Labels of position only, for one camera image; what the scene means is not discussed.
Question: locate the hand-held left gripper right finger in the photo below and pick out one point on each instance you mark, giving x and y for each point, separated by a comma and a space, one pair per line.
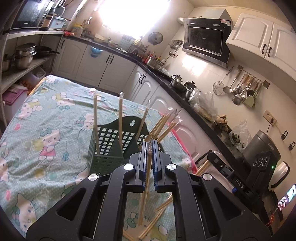
155, 162

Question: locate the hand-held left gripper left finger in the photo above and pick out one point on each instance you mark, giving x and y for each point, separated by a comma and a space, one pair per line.
143, 162

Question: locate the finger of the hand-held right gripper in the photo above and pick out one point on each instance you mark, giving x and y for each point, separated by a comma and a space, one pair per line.
203, 156

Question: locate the green plastic utensil holder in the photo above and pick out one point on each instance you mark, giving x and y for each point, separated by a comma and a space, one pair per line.
108, 143

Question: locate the pile of chopsticks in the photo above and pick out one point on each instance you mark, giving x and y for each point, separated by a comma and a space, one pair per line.
161, 208

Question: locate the ginger root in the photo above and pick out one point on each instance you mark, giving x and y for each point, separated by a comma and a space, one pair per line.
222, 124

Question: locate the grey air fryer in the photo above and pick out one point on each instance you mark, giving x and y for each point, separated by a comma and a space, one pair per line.
261, 150

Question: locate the plastic bag of greens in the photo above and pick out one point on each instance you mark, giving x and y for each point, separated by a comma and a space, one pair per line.
240, 136

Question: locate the white round appliance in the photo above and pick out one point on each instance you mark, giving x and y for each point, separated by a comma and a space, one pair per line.
281, 173

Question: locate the clear plastic bag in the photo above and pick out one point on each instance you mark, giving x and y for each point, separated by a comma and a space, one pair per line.
203, 104

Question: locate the lit screen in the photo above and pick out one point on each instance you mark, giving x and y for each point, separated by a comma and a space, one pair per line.
288, 197

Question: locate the steel kettle pot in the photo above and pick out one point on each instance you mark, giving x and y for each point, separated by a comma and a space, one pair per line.
190, 89

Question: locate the row of hanging ladles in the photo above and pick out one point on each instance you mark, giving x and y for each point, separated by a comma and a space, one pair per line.
245, 90

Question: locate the white lower kitchen cabinets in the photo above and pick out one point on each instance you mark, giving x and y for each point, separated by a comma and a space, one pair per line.
111, 69

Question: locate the white kitchen cabinets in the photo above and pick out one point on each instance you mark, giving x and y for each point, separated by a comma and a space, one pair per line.
261, 39
111, 69

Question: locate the steel cooking pot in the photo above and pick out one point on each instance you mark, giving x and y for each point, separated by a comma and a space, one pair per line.
153, 63

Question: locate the cartoon cat printed blanket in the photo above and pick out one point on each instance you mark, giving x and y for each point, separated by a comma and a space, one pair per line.
46, 115

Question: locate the black range hood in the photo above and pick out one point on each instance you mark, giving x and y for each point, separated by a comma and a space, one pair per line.
205, 37

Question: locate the blue bowl on cabinet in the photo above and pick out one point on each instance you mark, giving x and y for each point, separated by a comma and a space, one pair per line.
96, 51

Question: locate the white upper kitchen cabinets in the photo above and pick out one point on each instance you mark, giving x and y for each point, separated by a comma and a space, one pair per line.
261, 39

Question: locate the pink storage bin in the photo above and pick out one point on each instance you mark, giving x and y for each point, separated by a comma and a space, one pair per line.
13, 98

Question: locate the bright window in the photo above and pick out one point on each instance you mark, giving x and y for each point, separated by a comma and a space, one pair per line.
122, 16

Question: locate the black frying pan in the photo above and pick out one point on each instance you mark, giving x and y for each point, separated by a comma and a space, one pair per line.
45, 51

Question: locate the white shelf rack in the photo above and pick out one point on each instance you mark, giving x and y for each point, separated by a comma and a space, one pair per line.
13, 76

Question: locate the stacked steel pots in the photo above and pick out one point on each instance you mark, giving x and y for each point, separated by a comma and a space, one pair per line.
24, 54

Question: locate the grey-blue plastic box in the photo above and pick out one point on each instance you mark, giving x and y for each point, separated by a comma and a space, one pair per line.
57, 23

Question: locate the black microwave oven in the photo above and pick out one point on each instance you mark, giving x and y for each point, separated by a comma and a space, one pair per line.
30, 12

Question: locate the wall power socket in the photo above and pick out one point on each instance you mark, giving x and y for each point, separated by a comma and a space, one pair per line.
270, 117

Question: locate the round wall fan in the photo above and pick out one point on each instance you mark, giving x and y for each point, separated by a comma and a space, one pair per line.
155, 38

